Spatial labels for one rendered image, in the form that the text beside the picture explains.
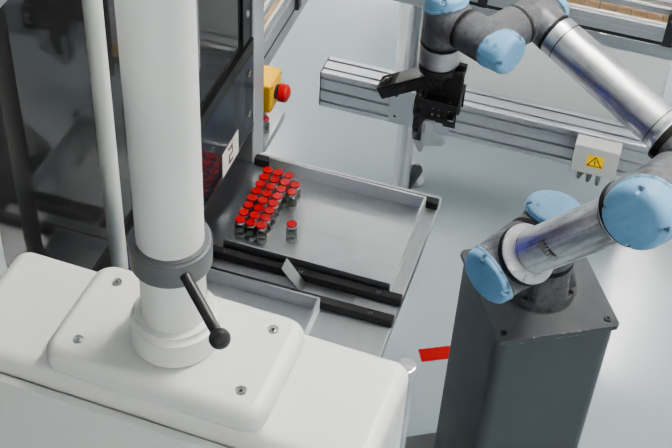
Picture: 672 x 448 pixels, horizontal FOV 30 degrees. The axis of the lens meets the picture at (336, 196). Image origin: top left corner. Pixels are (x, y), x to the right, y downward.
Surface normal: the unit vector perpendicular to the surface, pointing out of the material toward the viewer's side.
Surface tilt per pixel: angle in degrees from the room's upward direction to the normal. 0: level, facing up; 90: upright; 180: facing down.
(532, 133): 90
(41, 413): 90
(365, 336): 0
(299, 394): 0
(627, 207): 84
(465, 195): 0
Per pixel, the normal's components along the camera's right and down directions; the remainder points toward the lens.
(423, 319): 0.04, -0.73
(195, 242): 0.84, 0.40
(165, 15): 0.36, 0.65
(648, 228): -0.65, 0.41
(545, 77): -0.30, 0.63
